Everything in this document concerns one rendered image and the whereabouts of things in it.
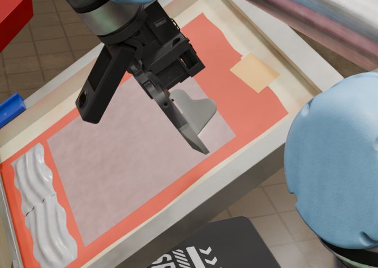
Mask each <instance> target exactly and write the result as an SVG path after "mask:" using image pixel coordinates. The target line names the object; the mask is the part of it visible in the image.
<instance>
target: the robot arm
mask: <svg viewBox="0 0 378 268"><path fill-rule="evenodd" d="M66 1H67V3H68V4H69V5H70V6H71V7H72V8H73V10H74V11H75V13H76V14H77V15H78V16H79V17H80V19H81V20H82V21H83V22H84V23H85V25H86V26H87V27H88V28H89V30H90V31H91V32H92V33H93V34H95V35H97V37H98V38H99V40H100V41H101V42H102V43H103V44H104V46H103V48H102V50H101V52H100V54H99V56H98V58H97V60H96V62H95V64H94V66H93V67H92V70H91V72H90V73H89V75H88V77H87V80H86V81H85V83H84V85H83V87H82V90H81V91H80V93H79V95H78V97H77V99H76V101H75V105H76V107H77V109H78V111H79V113H80V116H81V118H82V120H83V121H86V122H90V123H92V124H98V123H99V122H100V120H101V118H102V116H103V114H104V112H105V110H106V109H107V107H108V105H109V103H110V101H111V99H112V97H113V95H114V93H115V91H116V89H117V88H118V86H119V84H120V82H121V80H122V78H123V76H124V74H125V72H126V71H127V72H128V73H129V74H132V75H133V77H134V78H135V79H136V81H137V82H138V84H139V85H140V86H141V87H142V89H143V90H144V91H145V92H146V94H147V95H148V96H149V97H150V98H151V99H152V100H153V99H154V100H155V102H156V103H157V104H158V106H159V107H160V108H161V110H162V111H163V112H164V113H165V115H166V116H167V118H168V119H169V120H170V121H171V123H172V124H173V125H174V126H175V128H176V129H177V130H178V131H179V132H180V134H181V135H182V136H183V137H184V139H185V140H186V141H187V143H188V144H189V145H190V146H191V147H192V149H194V150H197V151H199V152H201V153H203V154H205V155H207V154H208V153H210V152H209V150H208V149H207V148H206V146H205V144H204V143H203V142H202V141H201V139H200V138H199V137H198V135H199V133H200V132H201V131H202V130H203V128H204V127H205V126H206V124H207V123H208V122H209V121H210V119H211V118H212V117H213V116H214V115H215V113H216V111H217V105H216V103H215V102H214V101H213V100H212V99H211V98H204V99H199V100H193V99H191V98H190V97H189V96H188V94H187V93H186V92H185V91H184V90H182V89H175V90H173V91H172V92H171V93H170V92H169V90H170V89H171V88H172V87H174V86H175V85H176V84H178V83H179V82H180V83H182V82H183V81H185V80H186V79H187V78H189V77H190V76H191V77H193V76H195V75H196V74H197V73H199V72H200V71H201V70H203V69H204V68H206V67H205V65H204V64H203V63H202V61H201V60H200V59H199V57H198V56H197V53H196V51H195V50H194V49H193V46H192V44H191V43H189V41H190V40H189V39H188V38H187V37H185V36H184V35H183V34H182V32H181V31H180V28H179V26H178V24H177V23H176V21H175V20H174V19H173V18H170V17H169V16H168V15H167V13H166V12H165V11H164V9H163V8H162V6H161V5H160V3H159V2H158V1H157V0H66ZM245 1H247V2H249V3H251V4H253V5H254V6H256V7H257V8H260V9H261V10H263V11H264V12H266V13H268V14H270V15H271V16H273V17H275V18H277V19H279V20H280V21H282V22H284V23H285V24H287V25H289V26H290V27H292V28H294V29H296V30H297V31H299V32H301V33H303V34H304V35H306V36H308V37H310V38H311V39H313V40H315V41H316V42H318V43H320V44H322V45H323V46H325V47H327V48H329V49H330V50H332V51H334V52H336V53H337V54H339V55H341V56H343V57H344V58H346V59H348V60H349V61H352V62H353V63H355V64H356V65H358V66H360V67H362V68H363V69H365V70H367V71H369V72H365V73H360V74H357V75H353V76H350V77H348V78H345V79H343V80H341V81H339V82H338V83H336V84H335V85H333V86H332V87H331V88H330V89H328V90H326V91H324V92H322V93H320V94H318V95H316V96H315V97H313V98H312V99H311V100H310V101H308V102H307V103H306V104H305V105H304V106H303V107H302V108H301V109H300V111H299V112H298V114H297V115H296V116H295V118H294V120H293V122H292V124H291V126H290V129H289V132H288V135H287V138H286V143H285V151H284V168H285V177H286V182H287V187H288V190H289V193H290V194H293V193H294V194H295V195H296V197H297V199H298V201H297V203H296V204H295V208H296V209H297V211H298V213H299V215H300V216H301V218H302V219H303V220H304V222H305V223H306V224H307V225H308V227H309V228H310V229H311V230H312V231H313V232H314V233H315V234H316V235H317V236H318V239H319V241H320V242H321V243H322V244H323V246H324V247H325V248H326V249H327V250H328V251H330V252H331V253H332V254H333V268H378V0H245ZM173 22H174V23H175V24H176V25H175V24H174V23H173ZM181 59H182V60H183V61H182V60H181ZM173 101H175V102H176V103H177V105H178V106H179V107H180V109H181V110H182V111H183V113H181V112H180V111H179V109H178V108H177V107H176V105H175V104H174V103H173Z"/></svg>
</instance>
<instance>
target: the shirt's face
mask: <svg viewBox="0 0 378 268"><path fill-rule="evenodd" d="M207 243H209V244H210V246H211V247H212V249H213V251H214V253H215V255H216V256H217V258H218V260H219V262H220V264H221V265H222V267H223V268H279V266H278V264H277V263H276V262H275V260H274V259H273V257H272V255H271V254H270V252H269V251H268V250H267V248H266V246H265V245H264V243H263V242H262V240H261V239H260V237H259V235H258V234H257V232H256V231H255V229H254V228H253V226H252V225H251V223H250V221H249V220H248V219H247V218H246V217H243V216H240V217H235V218H231V219H226V220H221V221H216V222H211V223H207V224H205V225H204V226H203V227H201V228H200V229H199V230H197V231H196V232H194V233H193V234H191V235H190V236H189V237H188V238H186V239H185V240H183V241H182V242H180V244H178V245H177V246H175V247H174V248H172V249H171V250H170V251H175V250H179V249H184V248H188V247H194V246H199V245H202V244H207ZM170 251H168V252H170Z"/></svg>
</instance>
